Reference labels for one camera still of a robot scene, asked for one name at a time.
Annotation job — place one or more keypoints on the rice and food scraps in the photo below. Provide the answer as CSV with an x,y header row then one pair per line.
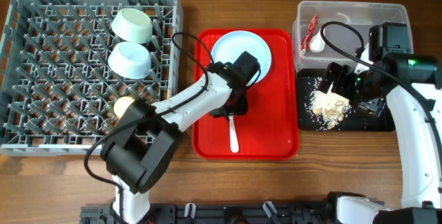
x,y
325,110

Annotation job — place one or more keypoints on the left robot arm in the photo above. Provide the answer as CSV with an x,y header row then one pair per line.
x,y
139,150

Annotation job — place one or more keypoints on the light blue plate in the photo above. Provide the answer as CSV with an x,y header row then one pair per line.
x,y
231,45

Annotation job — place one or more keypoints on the white napkin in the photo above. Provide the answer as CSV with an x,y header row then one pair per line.
x,y
317,44

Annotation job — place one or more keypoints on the red sauce packet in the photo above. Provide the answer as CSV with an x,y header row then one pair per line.
x,y
310,32

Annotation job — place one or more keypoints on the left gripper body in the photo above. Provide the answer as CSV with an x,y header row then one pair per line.
x,y
239,106

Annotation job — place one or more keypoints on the red plastic tray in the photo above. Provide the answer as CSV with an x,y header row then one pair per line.
x,y
269,130

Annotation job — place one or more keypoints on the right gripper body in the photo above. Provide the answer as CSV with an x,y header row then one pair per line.
x,y
364,93

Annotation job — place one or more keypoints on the black waste tray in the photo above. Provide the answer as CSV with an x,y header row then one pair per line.
x,y
354,119

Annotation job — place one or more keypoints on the green bowl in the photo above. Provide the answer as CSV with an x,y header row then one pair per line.
x,y
133,25

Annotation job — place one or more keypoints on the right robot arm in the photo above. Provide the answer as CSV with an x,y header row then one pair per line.
x,y
411,87

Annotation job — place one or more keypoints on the grey dishwasher rack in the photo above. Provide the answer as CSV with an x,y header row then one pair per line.
x,y
57,90

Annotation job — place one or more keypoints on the light blue small bowl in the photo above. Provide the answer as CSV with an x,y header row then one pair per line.
x,y
130,60

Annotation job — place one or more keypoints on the yellow plastic cup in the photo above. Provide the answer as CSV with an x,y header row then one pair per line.
x,y
121,105

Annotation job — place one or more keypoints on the white plastic fork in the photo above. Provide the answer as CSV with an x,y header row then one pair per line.
x,y
234,144

